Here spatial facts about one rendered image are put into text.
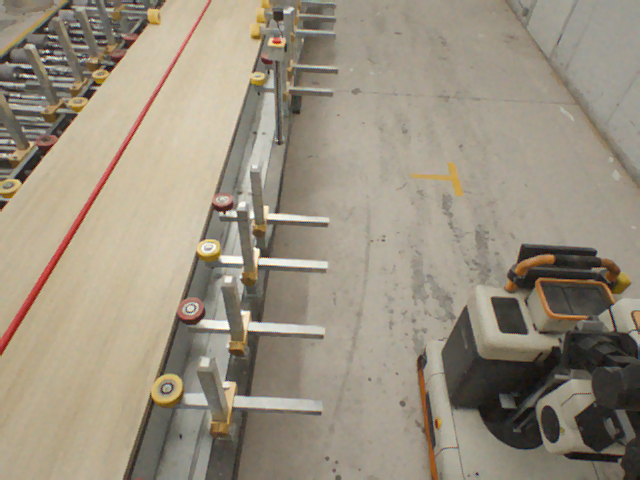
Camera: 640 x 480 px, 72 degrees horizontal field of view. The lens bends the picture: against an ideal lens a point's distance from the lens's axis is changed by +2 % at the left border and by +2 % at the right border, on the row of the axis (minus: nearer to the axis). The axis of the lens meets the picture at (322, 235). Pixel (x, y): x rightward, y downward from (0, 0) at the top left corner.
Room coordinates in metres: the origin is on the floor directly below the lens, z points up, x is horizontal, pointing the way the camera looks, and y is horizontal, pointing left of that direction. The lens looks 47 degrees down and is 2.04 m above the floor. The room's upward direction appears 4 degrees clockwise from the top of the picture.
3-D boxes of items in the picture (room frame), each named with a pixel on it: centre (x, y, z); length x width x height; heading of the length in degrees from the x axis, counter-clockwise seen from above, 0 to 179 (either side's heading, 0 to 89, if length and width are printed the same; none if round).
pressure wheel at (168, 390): (0.48, 0.38, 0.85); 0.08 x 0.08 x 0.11
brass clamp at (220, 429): (0.46, 0.24, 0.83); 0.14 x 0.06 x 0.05; 1
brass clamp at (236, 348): (0.71, 0.24, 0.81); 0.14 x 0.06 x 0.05; 1
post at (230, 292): (0.69, 0.24, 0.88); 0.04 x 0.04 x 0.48; 1
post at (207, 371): (0.44, 0.24, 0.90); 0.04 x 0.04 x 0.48; 1
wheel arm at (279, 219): (1.23, 0.20, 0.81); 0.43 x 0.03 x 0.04; 91
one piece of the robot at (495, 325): (0.83, -0.83, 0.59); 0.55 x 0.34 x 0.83; 91
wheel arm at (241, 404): (0.48, 0.18, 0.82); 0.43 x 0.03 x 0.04; 91
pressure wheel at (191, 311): (0.73, 0.39, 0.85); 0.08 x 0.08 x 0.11
